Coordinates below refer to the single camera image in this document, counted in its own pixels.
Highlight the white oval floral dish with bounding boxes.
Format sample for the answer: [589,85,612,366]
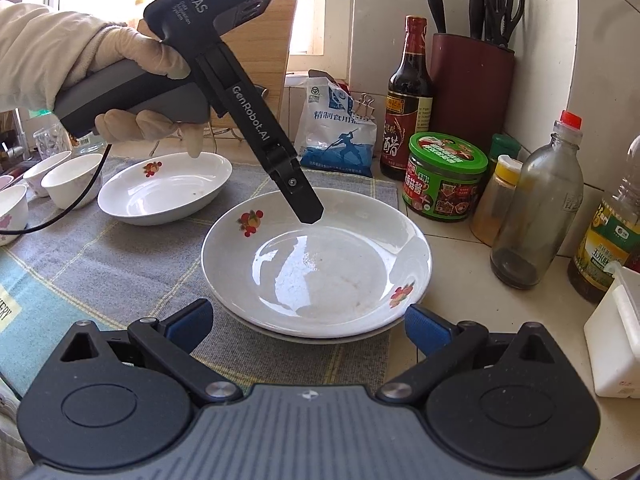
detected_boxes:
[98,152,232,226]

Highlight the bamboo cutting board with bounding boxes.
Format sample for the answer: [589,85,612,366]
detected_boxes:
[136,0,298,131]

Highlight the plain white bowl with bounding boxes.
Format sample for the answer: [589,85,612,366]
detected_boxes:
[42,154,102,209]

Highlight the white plastic box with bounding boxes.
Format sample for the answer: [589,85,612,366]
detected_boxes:
[584,261,640,399]

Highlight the grey teal checked towel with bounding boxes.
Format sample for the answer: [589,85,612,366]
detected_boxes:
[1,165,390,393]

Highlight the empty glass bottle red cap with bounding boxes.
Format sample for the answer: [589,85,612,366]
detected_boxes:
[490,110,584,290]

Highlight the white blue salt bag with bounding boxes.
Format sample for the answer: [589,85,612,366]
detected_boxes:
[294,77,378,178]

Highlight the left gloved hand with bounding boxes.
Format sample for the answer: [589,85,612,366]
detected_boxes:
[1,0,190,112]

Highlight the black scissors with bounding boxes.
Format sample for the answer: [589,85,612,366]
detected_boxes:
[485,0,525,49]

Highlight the black cable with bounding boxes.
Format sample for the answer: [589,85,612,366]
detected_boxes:
[0,143,113,236]

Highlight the small white floral bowl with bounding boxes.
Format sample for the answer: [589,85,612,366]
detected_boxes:
[0,184,28,231]

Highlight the white bowl pink flowers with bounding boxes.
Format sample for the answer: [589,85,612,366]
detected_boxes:
[23,151,73,198]

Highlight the clear drinking glass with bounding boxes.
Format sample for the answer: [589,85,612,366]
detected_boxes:
[32,122,73,159]

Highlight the yellow lid spice jar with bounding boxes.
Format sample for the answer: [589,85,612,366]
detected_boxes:
[471,154,523,246]

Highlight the dark red knife block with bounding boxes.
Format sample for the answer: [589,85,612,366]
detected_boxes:
[430,34,515,153]

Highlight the cooking oil bottle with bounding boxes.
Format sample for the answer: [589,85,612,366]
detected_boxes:
[567,138,639,304]

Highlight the dark vinegar bottle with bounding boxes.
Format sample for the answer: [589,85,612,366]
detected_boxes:
[380,15,435,181]

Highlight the green lid sauce jar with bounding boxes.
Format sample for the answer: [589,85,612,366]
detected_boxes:
[402,132,488,221]

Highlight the large white floral plate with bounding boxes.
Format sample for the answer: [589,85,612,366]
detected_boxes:
[201,188,433,344]

